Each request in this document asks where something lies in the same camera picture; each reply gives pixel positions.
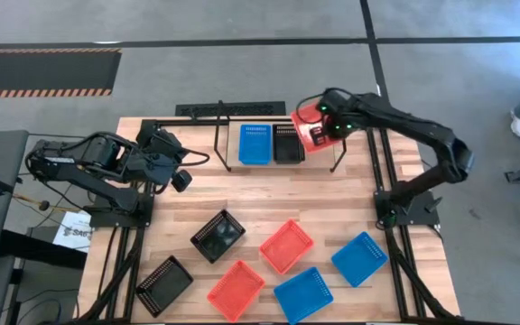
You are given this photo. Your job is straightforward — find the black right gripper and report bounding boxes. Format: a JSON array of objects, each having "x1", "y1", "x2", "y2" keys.
[{"x1": 309, "y1": 88, "x2": 365, "y2": 147}]

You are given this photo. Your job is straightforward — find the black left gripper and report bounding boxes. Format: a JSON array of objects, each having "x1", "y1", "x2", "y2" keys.
[{"x1": 135, "y1": 122, "x2": 194, "y2": 194}]

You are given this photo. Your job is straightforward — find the red plastic basket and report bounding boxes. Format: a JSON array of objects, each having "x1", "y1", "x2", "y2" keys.
[
  {"x1": 259, "y1": 219, "x2": 315, "y2": 275},
  {"x1": 206, "y1": 260, "x2": 266, "y2": 323},
  {"x1": 290, "y1": 101, "x2": 348, "y2": 154}
]

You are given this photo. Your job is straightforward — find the black plastic basket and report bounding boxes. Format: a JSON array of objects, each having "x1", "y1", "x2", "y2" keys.
[
  {"x1": 190, "y1": 209, "x2": 246, "y2": 265},
  {"x1": 272, "y1": 124, "x2": 307, "y2": 165},
  {"x1": 135, "y1": 255, "x2": 194, "y2": 318}
]

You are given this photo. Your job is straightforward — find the blue plastic basket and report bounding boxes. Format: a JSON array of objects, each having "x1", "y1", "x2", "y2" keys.
[
  {"x1": 273, "y1": 265, "x2": 335, "y2": 325},
  {"x1": 330, "y1": 231, "x2": 388, "y2": 289},
  {"x1": 237, "y1": 124, "x2": 273, "y2": 166}
]

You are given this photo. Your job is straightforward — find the black perforated floor grate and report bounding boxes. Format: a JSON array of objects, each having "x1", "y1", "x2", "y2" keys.
[{"x1": 175, "y1": 101, "x2": 286, "y2": 117}]

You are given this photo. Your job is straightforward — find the white printed paper sheet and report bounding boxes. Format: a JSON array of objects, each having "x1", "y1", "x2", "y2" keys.
[{"x1": 52, "y1": 210, "x2": 93, "y2": 253}]

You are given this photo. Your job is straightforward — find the black hazard-striped floor mat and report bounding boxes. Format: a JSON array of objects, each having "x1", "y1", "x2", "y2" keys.
[{"x1": 0, "y1": 48, "x2": 123, "y2": 98}]

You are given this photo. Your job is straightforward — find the black desk foot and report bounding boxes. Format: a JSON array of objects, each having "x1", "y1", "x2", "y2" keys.
[{"x1": 0, "y1": 229, "x2": 88, "y2": 271}]

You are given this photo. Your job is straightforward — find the black aluminium table frame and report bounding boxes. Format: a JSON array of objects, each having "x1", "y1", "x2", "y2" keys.
[{"x1": 77, "y1": 117, "x2": 462, "y2": 325}]

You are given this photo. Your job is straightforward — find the wooden shelf with black frame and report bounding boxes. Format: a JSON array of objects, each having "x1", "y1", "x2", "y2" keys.
[{"x1": 213, "y1": 99, "x2": 348, "y2": 173}]

